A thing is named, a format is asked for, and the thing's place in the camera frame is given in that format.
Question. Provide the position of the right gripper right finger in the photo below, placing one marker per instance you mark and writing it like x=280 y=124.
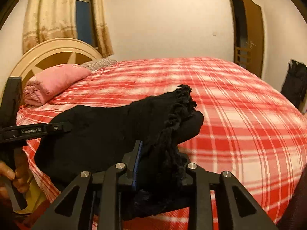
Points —
x=236 y=208

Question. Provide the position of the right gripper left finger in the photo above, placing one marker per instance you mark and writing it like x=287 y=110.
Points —
x=89 y=194

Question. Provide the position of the black pants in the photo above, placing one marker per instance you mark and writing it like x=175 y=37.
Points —
x=100 y=137

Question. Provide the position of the person left hand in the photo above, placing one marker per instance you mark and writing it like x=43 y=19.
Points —
x=20 y=175

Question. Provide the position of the pink folded blanket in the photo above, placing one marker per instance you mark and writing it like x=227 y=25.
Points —
x=52 y=81

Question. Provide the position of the red plaid bed sheet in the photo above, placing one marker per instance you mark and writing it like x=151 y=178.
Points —
x=250 y=128

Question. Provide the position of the cream wooden headboard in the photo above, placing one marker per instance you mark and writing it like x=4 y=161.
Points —
x=51 y=53

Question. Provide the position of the dark red dotted sleeve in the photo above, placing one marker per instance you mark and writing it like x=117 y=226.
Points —
x=295 y=215

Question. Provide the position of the striped grey pillow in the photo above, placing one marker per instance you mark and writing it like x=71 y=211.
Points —
x=96 y=64

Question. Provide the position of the beige patterned curtain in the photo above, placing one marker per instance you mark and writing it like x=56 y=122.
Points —
x=51 y=19

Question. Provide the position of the black hanging bag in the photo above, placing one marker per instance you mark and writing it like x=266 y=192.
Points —
x=294 y=86

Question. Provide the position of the dark window pane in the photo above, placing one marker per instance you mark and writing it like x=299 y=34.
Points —
x=84 y=22

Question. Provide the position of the brown wooden door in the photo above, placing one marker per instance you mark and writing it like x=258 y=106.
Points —
x=248 y=35

